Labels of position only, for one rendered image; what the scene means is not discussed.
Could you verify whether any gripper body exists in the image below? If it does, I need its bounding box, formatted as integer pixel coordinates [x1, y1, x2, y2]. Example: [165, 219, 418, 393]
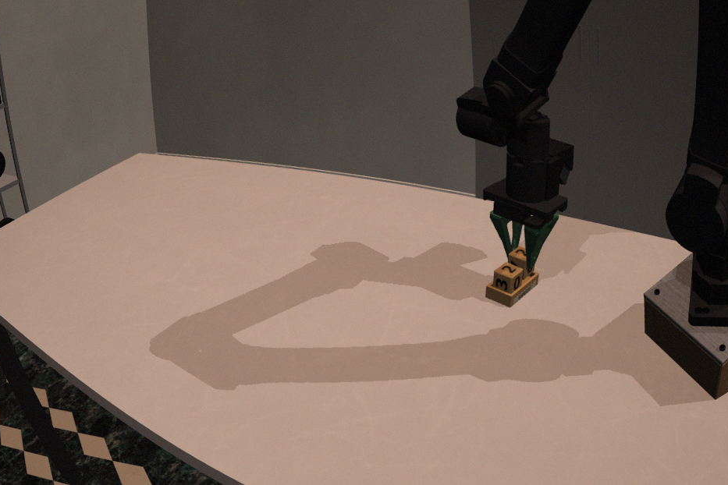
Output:
[483, 153, 567, 230]

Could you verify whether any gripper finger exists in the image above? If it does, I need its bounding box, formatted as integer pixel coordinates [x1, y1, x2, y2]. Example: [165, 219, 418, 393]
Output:
[490, 211, 523, 258]
[524, 213, 559, 269]

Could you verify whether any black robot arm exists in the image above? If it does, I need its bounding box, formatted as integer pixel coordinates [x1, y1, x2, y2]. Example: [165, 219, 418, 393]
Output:
[456, 0, 728, 327]

